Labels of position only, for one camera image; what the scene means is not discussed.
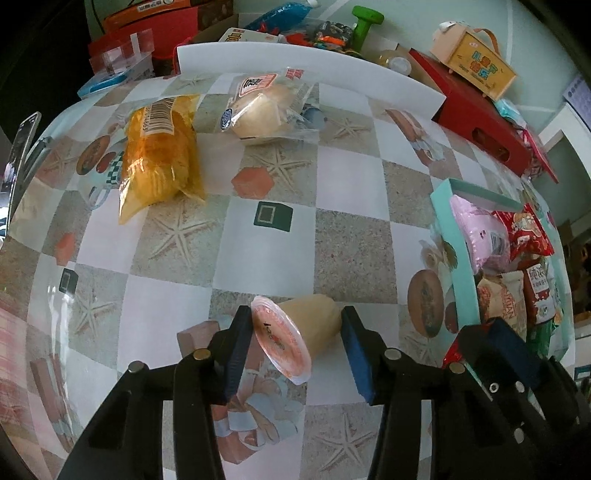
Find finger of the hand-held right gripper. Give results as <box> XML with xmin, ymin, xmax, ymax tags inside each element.
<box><xmin>462</xmin><ymin>325</ymin><xmax>555</xmax><ymax>439</ymax></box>
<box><xmin>492</xmin><ymin>318</ymin><xmax>580</xmax><ymax>423</ymax></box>

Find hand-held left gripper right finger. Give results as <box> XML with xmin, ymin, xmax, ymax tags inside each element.
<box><xmin>342</xmin><ymin>305</ymin><xmax>532</xmax><ymax>480</ymax></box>

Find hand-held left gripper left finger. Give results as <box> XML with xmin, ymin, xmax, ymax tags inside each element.
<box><xmin>58</xmin><ymin>305</ymin><xmax>252</xmax><ymax>480</ymax></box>

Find red foil snack packet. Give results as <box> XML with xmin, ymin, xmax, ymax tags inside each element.
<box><xmin>442</xmin><ymin>329</ymin><xmax>470</xmax><ymax>371</ymax></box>

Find dark green biscuit pack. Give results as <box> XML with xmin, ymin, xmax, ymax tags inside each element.
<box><xmin>530</xmin><ymin>318</ymin><xmax>570</xmax><ymax>361</ymax></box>

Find tan bread roll bag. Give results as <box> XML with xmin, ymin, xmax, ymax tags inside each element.
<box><xmin>475</xmin><ymin>269</ymin><xmax>528</xmax><ymax>339</ymax></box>

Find jelly cup with orange lid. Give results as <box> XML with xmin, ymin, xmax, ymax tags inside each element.
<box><xmin>250</xmin><ymin>294</ymin><xmax>341</xmax><ymax>387</ymax></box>

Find red milk snack packet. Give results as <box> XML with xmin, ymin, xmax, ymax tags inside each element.
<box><xmin>521</xmin><ymin>257</ymin><xmax>563</xmax><ymax>327</ymax></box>

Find teal cardboard box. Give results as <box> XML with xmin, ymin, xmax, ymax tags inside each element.
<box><xmin>428</xmin><ymin>178</ymin><xmax>574</xmax><ymax>366</ymax></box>

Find red cartoon snack bag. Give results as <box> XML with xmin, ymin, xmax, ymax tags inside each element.
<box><xmin>491</xmin><ymin>202</ymin><xmax>556</xmax><ymax>265</ymax></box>

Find pink snack bag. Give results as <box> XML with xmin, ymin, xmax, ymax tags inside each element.
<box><xmin>449</xmin><ymin>194</ymin><xmax>512</xmax><ymax>274</ymax></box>

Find red patterned bag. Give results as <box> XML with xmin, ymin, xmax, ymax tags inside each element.
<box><xmin>521</xmin><ymin>126</ymin><xmax>560</xmax><ymax>184</ymax></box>

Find yellow chips bag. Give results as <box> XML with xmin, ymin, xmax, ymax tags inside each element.
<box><xmin>117</xmin><ymin>93</ymin><xmax>207</xmax><ymax>225</ymax></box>

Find white side table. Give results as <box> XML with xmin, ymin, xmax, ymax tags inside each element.
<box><xmin>537</xmin><ymin>103</ymin><xmax>591</xmax><ymax>186</ymax></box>

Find light blue face mask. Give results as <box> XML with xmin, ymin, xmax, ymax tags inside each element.
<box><xmin>493</xmin><ymin>98</ymin><xmax>528</xmax><ymax>128</ymax></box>

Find red gift box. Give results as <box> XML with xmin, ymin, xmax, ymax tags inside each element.
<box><xmin>407</xmin><ymin>47</ymin><xmax>533</xmax><ymax>177</ymax></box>

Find bread bun in clear bag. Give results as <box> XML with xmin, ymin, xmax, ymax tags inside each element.
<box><xmin>218</xmin><ymin>66</ymin><xmax>320</xmax><ymax>147</ymax></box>

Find purple perforated basket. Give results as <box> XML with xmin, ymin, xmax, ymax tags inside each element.
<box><xmin>564</xmin><ymin>73</ymin><xmax>591</xmax><ymax>121</ymax></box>

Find grey phone stand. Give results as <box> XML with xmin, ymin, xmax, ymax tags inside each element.
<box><xmin>18</xmin><ymin>135</ymin><xmax>52</xmax><ymax>186</ymax></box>

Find white board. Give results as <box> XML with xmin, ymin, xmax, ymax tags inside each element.
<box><xmin>174</xmin><ymin>41</ymin><xmax>447</xmax><ymax>124</ymax></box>

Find tan handbag-shaped box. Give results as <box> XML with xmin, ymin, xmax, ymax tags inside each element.
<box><xmin>431</xmin><ymin>20</ymin><xmax>518</xmax><ymax>101</ymax></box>

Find smartphone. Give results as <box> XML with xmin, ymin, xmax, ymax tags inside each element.
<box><xmin>1</xmin><ymin>110</ymin><xmax>43</xmax><ymax>195</ymax></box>

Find blue and white box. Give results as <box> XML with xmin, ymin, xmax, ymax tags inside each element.
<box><xmin>76</xmin><ymin>64</ymin><xmax>154</xmax><ymax>99</ymax></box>

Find white card box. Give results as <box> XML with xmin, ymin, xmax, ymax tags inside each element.
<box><xmin>216</xmin><ymin>27</ymin><xmax>283</xmax><ymax>45</ymax></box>

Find colourful toy car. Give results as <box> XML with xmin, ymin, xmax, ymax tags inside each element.
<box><xmin>313</xmin><ymin>20</ymin><xmax>355</xmax><ymax>48</ymax></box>

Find clear plastic box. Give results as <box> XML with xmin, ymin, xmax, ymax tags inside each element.
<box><xmin>87</xmin><ymin>28</ymin><xmax>154</xmax><ymax>75</ymax></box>

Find large red box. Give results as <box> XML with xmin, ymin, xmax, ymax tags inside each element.
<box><xmin>87</xmin><ymin>6</ymin><xmax>242</xmax><ymax>80</ymax></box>

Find green dumbbell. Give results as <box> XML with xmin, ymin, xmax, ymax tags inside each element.
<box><xmin>350</xmin><ymin>4</ymin><xmax>386</xmax><ymax>50</ymax></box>

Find blue liquid bottle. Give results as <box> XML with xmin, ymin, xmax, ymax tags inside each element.
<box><xmin>244</xmin><ymin>0</ymin><xmax>320</xmax><ymax>31</ymax></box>

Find orange flat box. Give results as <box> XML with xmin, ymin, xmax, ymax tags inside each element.
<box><xmin>103</xmin><ymin>0</ymin><xmax>193</xmax><ymax>31</ymax></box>

